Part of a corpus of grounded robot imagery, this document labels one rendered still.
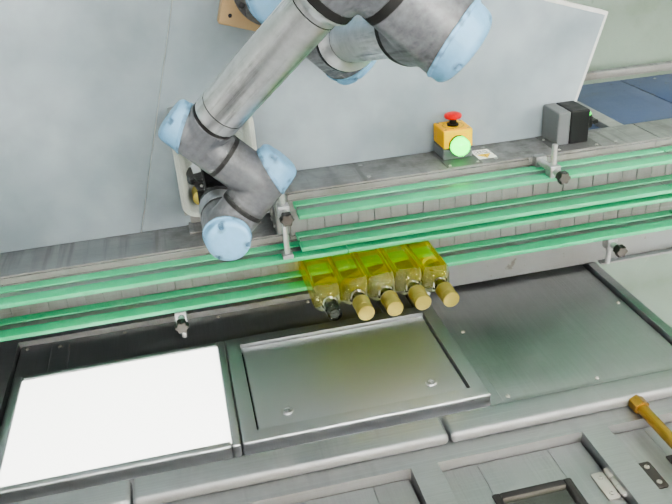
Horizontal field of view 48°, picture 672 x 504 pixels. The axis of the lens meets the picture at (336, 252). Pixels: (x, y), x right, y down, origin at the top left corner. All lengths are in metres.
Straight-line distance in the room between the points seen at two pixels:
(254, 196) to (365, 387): 0.47
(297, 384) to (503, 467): 0.42
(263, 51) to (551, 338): 0.94
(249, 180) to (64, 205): 0.65
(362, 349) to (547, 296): 0.50
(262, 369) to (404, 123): 0.65
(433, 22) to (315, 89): 0.73
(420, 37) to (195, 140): 0.38
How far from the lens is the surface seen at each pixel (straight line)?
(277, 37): 1.06
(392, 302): 1.46
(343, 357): 1.56
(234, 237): 1.21
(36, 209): 1.77
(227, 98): 1.12
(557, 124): 1.84
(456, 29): 1.01
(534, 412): 1.44
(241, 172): 1.20
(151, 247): 1.68
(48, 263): 1.71
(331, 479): 1.33
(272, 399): 1.47
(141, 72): 1.65
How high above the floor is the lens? 2.36
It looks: 61 degrees down
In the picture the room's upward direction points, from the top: 153 degrees clockwise
